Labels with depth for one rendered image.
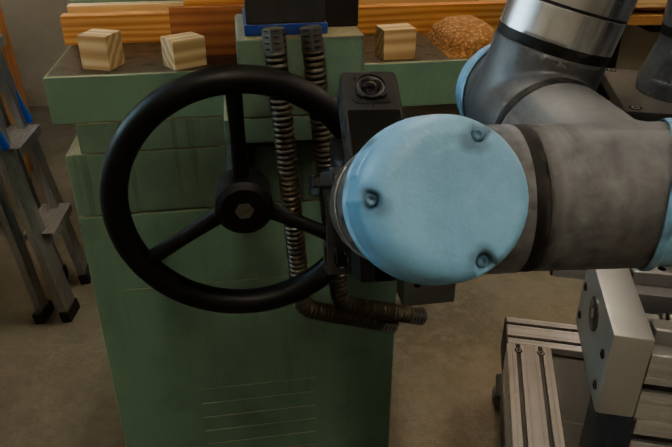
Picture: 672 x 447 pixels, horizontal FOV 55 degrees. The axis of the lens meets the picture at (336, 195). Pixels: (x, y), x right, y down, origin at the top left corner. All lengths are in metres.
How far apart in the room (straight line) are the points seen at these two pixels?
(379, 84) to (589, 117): 0.19
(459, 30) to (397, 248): 0.65
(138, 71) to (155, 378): 0.48
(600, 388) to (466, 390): 1.02
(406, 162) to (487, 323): 1.60
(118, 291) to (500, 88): 0.68
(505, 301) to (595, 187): 1.64
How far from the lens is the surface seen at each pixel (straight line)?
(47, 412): 1.70
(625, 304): 0.64
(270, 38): 0.69
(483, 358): 1.74
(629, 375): 0.63
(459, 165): 0.27
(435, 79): 0.86
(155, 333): 1.00
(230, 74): 0.62
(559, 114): 0.37
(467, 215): 0.27
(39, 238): 1.84
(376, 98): 0.49
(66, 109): 0.85
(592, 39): 0.42
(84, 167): 0.88
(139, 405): 1.10
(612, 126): 0.34
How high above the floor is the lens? 1.12
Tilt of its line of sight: 27 degrees down
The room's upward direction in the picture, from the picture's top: straight up
